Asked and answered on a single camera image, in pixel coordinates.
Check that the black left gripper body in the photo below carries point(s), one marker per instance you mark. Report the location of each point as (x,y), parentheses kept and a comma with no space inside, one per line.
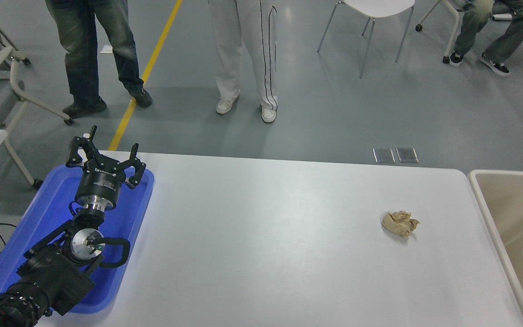
(100,184)

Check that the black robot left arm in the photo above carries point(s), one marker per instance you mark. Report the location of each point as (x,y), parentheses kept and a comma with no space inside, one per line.
(52,272)

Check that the metal floor plate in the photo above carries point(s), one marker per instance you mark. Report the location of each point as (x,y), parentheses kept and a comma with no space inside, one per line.
(407,155)
(384,156)

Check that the blue plastic tray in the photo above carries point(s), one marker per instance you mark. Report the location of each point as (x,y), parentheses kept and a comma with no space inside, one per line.
(39,204)

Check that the person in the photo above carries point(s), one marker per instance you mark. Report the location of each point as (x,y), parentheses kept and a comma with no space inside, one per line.
(80,54)
(470,27)
(243,54)

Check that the white paper scrap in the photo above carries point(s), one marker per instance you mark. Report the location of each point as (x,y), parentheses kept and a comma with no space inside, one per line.
(105,48)

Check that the crumpled tan paper ball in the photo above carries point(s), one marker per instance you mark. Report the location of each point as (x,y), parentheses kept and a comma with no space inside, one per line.
(400,222)

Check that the white chair with metal legs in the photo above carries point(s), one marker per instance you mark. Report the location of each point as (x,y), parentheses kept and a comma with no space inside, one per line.
(379,5)

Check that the large pale bin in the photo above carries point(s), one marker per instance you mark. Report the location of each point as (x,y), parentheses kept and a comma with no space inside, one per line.
(511,213)

